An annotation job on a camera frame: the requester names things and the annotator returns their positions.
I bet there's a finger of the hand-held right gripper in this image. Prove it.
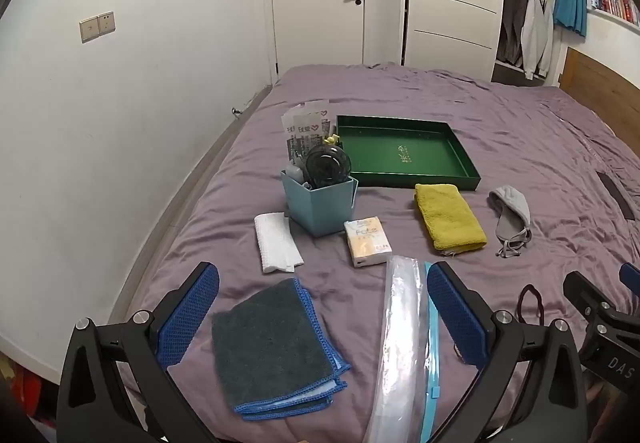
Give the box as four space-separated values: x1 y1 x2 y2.
619 262 640 297
563 271 617 325

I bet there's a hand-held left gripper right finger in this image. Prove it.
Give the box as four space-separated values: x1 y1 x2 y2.
426 261 587 443

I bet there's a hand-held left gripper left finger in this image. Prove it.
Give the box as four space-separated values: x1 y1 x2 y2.
56 261 221 443

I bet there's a dark grey blue-edged cloth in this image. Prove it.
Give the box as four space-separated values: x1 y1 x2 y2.
211 277 352 421

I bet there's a yellow towel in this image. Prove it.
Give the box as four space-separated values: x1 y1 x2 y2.
414 183 487 253

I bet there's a grey sleep mask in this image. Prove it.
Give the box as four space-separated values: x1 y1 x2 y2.
488 186 532 258

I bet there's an orange tissue pack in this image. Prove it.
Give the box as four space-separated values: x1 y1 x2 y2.
343 218 392 268

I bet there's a green tray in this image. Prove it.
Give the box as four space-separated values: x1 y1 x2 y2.
336 114 482 192

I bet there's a person's right forearm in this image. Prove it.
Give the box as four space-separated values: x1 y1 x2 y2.
586 380 640 443

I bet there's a clear plastic zip bag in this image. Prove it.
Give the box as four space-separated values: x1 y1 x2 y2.
364 254 442 443

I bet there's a white folded cloth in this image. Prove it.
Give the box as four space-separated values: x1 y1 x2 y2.
254 212 305 274

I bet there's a blue plastic bin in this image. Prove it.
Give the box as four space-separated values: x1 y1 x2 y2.
281 170 360 238

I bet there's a bed with purple sheet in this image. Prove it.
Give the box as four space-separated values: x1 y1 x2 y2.
115 63 640 443

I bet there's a red item on floor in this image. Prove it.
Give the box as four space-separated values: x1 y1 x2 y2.
0 353 66 443

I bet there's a wooden headboard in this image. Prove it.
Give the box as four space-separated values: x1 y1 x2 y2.
558 47 640 144

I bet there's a black round container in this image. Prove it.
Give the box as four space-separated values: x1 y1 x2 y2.
305 144 352 189

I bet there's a printed paper packet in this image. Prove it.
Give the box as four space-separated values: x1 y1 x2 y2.
305 100 335 144
281 106 323 165

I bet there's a white hanging jacket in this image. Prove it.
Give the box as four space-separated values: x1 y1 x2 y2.
521 0 555 80

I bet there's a dark hanging jacket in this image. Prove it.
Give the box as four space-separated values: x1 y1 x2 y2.
497 0 532 67

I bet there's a white wardrobe door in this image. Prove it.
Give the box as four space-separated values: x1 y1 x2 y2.
402 0 506 83

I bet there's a dark red hair tie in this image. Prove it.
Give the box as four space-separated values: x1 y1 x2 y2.
516 284 546 325

